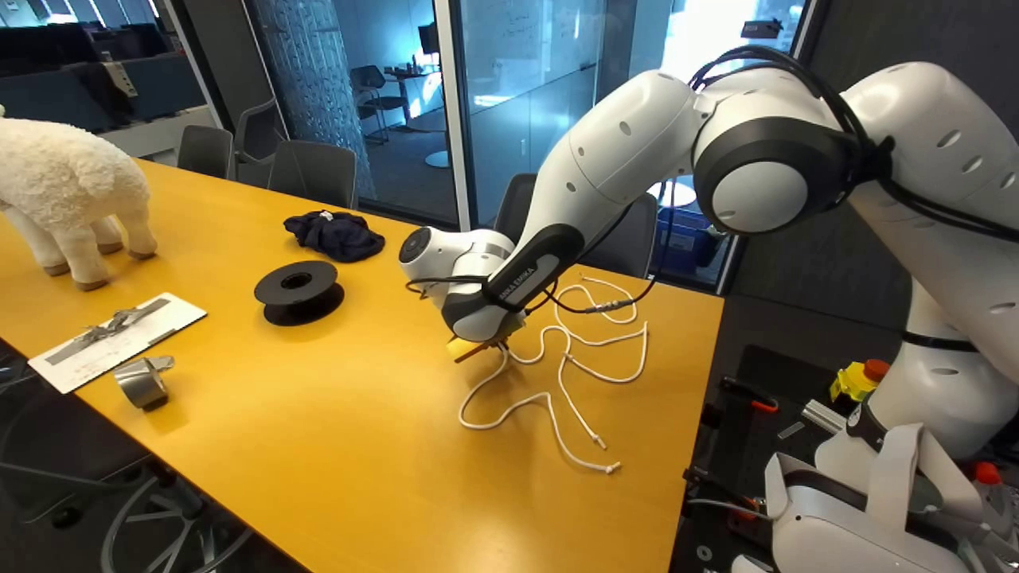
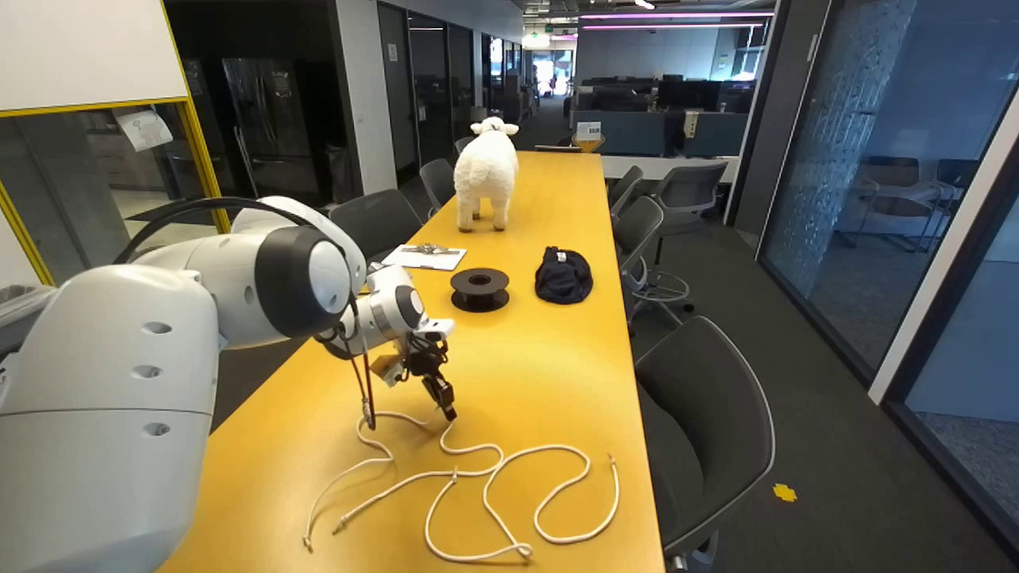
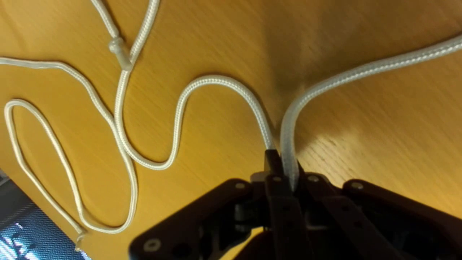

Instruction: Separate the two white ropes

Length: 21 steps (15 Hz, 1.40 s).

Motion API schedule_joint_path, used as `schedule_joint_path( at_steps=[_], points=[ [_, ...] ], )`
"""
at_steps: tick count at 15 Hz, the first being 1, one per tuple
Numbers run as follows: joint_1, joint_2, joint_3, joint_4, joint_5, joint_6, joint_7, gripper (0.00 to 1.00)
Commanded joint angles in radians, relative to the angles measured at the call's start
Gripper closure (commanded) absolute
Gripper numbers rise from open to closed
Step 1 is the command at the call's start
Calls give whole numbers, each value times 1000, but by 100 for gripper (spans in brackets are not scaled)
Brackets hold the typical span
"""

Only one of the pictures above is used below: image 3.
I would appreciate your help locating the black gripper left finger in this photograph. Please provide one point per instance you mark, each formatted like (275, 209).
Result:
(232, 221)

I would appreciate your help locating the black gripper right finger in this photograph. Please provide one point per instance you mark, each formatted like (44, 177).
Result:
(380, 225)

